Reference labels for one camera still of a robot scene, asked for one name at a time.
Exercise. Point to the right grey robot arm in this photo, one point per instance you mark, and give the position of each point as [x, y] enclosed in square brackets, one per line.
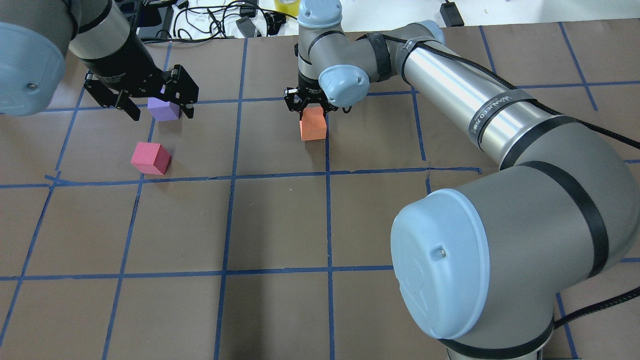
[478, 265]

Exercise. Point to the black power adapter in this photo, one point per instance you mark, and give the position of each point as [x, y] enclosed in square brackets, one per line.
[451, 15]

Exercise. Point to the pink foam cube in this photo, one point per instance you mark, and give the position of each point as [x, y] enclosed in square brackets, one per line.
[151, 158]

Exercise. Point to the grey power adapter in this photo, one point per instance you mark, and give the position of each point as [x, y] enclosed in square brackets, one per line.
[247, 28]

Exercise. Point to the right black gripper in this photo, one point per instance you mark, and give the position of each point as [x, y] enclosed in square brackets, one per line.
[306, 91]

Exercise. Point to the orange foam cube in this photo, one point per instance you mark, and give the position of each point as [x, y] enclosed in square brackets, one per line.
[313, 126]

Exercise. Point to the purple foam cube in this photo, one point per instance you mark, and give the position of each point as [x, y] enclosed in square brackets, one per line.
[163, 110]

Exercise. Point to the yellow tape roll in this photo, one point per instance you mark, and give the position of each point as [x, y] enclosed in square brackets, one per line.
[290, 7]

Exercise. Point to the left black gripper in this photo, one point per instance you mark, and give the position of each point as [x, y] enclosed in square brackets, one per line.
[121, 65]

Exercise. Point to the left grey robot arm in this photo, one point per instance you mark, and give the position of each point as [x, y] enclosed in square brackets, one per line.
[36, 35]

